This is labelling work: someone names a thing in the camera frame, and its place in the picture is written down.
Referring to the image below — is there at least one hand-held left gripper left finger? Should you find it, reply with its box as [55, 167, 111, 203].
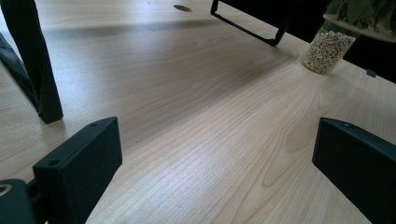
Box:
[32, 116, 123, 224]

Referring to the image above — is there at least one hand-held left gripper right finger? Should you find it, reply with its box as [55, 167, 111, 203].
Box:
[311, 117, 396, 224]

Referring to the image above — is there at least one black shelf with metal legs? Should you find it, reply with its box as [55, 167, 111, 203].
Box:
[0, 0, 295, 125]

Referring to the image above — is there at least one glass jar with grains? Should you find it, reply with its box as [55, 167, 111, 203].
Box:
[299, 22, 358, 76]

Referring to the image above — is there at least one tall glass jar with leaves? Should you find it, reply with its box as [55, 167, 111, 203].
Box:
[322, 0, 396, 44]

